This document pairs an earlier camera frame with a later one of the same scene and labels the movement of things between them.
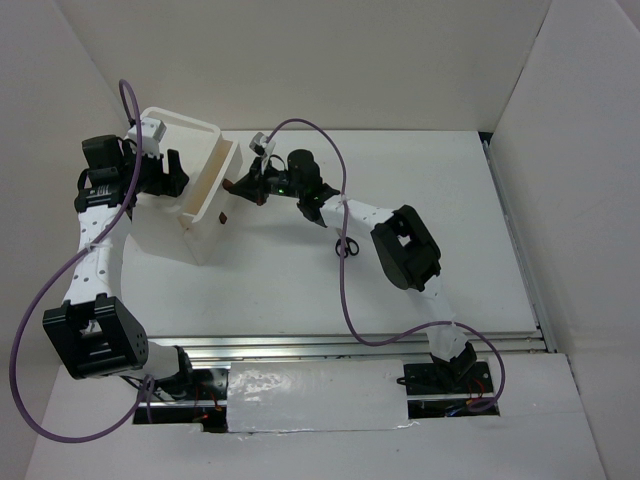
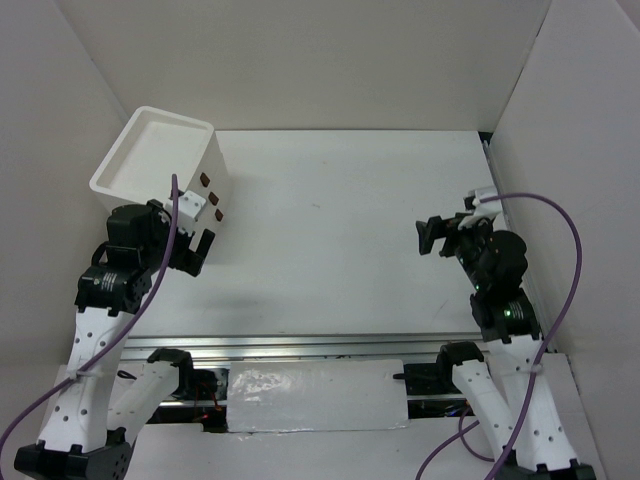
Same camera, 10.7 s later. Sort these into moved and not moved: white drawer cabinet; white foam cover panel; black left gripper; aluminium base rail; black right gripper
Moved: black right gripper; white drawer cabinet; black left gripper
Not moved: white foam cover panel; aluminium base rail
